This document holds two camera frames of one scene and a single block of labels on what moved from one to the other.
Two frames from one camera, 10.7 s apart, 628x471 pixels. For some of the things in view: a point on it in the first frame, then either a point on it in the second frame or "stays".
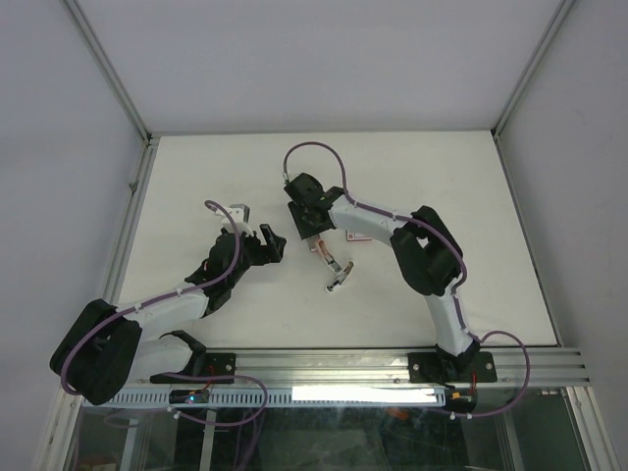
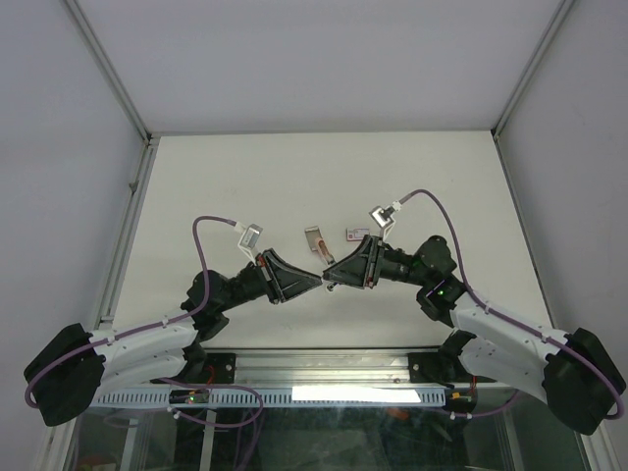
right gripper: [304, 231] -> [359, 269]
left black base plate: [216, 364] stays
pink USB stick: [331, 260] stays
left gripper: [276, 242] -> [281, 280]
